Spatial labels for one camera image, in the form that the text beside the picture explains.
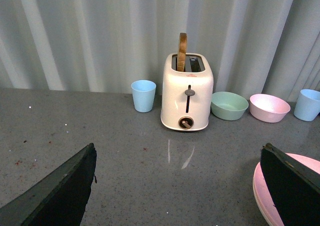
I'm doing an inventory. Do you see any white plate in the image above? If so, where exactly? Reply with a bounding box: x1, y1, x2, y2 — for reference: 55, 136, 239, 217
252, 180, 275, 225

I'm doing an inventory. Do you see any brown bread slice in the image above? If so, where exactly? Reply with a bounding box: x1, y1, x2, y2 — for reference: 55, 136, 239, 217
176, 33, 188, 72

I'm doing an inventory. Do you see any light blue cup right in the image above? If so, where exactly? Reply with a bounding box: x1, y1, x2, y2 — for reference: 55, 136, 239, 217
293, 89, 320, 122

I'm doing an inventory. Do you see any cream white toaster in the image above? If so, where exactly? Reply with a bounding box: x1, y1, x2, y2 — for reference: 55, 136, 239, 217
160, 53, 214, 131

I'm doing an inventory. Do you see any light blue cup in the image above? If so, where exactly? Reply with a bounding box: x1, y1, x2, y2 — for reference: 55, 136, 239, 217
293, 89, 320, 122
131, 80, 156, 113

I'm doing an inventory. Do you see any light blue cup left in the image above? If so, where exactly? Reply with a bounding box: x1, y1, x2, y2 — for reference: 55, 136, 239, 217
131, 80, 156, 113

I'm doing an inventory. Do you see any pink bowl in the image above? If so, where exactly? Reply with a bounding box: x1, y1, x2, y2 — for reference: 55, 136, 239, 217
249, 94, 291, 123

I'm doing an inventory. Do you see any pink plate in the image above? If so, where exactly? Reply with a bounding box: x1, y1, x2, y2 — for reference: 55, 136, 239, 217
252, 153, 320, 225

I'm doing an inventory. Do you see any green bowl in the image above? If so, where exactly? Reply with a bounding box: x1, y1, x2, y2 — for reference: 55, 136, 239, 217
211, 92, 249, 121

